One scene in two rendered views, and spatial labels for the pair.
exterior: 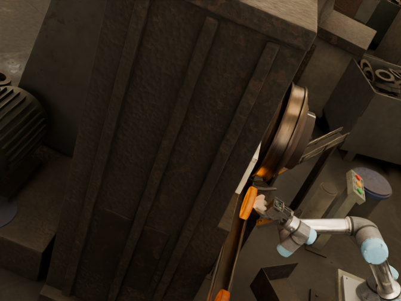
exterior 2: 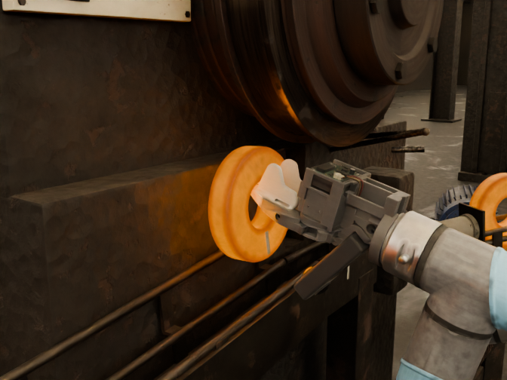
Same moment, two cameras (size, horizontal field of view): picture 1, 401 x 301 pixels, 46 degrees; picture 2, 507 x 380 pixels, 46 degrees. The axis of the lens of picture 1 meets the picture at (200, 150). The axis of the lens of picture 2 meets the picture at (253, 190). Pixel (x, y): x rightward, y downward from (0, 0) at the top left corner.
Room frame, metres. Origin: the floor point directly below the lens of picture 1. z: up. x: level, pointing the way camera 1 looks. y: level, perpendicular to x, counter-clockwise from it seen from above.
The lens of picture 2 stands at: (1.08, -0.76, 1.02)
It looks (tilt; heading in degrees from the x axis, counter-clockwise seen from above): 13 degrees down; 37
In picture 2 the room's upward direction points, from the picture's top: straight up
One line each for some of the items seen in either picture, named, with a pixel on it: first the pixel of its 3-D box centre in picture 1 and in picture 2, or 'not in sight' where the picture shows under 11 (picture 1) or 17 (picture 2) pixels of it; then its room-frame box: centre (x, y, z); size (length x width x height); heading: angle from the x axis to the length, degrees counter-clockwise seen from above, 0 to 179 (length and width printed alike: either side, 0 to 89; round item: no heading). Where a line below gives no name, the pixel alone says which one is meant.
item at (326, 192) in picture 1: (311, 215); not in sight; (2.54, -0.86, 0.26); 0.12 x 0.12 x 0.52
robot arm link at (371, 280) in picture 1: (383, 278); not in sight; (1.95, -1.19, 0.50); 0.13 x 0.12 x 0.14; 13
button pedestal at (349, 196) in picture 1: (336, 215); not in sight; (2.59, -1.02, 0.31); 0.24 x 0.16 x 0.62; 1
